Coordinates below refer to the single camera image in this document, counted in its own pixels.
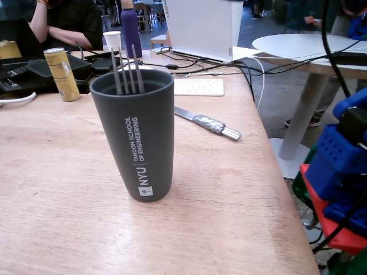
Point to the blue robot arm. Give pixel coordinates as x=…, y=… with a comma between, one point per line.
x=332, y=154

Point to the gray NYU tumbler cup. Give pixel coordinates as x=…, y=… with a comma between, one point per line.
x=134, y=137

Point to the white keyboard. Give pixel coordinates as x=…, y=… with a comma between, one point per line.
x=200, y=86

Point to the thin silver metal utensil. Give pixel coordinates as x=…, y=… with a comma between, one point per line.
x=200, y=73

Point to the wooden chair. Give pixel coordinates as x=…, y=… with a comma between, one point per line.
x=160, y=40

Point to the black power brick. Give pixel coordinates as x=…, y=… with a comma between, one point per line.
x=103, y=65

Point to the white laptop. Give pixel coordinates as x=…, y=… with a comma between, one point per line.
x=200, y=25

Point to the black phone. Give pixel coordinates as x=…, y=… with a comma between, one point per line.
x=100, y=55

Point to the purple water bottle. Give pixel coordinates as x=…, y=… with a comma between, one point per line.
x=131, y=31

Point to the white paper cup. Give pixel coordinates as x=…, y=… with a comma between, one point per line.
x=112, y=40

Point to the dark sneaker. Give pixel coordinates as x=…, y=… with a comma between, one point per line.
x=312, y=122

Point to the yellow drink can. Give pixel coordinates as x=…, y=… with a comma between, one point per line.
x=61, y=74

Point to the person in black shirt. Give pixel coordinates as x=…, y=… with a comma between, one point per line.
x=71, y=20

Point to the black laptop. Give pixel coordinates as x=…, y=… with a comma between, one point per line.
x=28, y=71

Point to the yellow paper bag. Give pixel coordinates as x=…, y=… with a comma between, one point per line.
x=9, y=49

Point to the blue background robot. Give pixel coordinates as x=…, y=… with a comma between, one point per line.
x=357, y=28

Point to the round white pedestal table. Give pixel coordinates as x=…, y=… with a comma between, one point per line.
x=298, y=46

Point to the red robot base plate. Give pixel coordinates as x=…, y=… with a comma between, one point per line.
x=344, y=240

